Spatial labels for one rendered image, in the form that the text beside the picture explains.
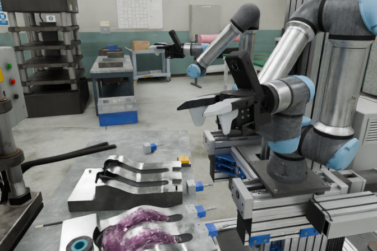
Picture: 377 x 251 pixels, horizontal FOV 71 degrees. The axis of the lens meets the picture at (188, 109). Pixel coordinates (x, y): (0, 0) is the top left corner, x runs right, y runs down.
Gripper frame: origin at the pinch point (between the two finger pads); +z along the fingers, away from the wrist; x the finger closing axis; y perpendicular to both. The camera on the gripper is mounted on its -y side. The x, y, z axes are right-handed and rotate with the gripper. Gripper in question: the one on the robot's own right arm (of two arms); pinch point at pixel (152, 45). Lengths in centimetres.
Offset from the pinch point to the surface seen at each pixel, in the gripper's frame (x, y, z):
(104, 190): -77, 45, -4
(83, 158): -42, 60, 35
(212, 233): -85, 49, -53
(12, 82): -51, 9, 58
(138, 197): -73, 50, -18
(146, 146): -26, 57, 0
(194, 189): -58, 55, -39
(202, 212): -76, 49, -47
